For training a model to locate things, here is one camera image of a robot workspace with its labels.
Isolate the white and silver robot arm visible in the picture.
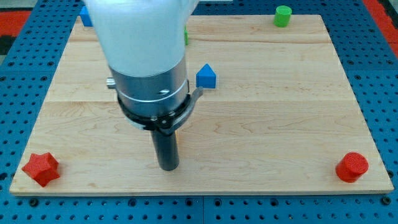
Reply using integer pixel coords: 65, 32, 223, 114
85, 0, 201, 133

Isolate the green block behind arm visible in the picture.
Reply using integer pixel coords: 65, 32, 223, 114
184, 26, 189, 46

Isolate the blue triangular prism block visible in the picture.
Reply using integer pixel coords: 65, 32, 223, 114
196, 64, 217, 88

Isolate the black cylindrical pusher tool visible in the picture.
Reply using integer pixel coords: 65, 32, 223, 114
150, 131, 180, 171

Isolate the wooden board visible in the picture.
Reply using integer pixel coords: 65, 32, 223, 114
9, 15, 394, 197

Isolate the green cylinder block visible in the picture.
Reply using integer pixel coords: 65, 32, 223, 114
274, 5, 292, 27

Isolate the blue cube block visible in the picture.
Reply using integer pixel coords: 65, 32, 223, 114
79, 6, 93, 27

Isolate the red cylinder block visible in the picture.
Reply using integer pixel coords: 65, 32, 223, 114
335, 152, 369, 183

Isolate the red star block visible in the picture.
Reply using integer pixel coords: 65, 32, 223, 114
22, 152, 60, 187

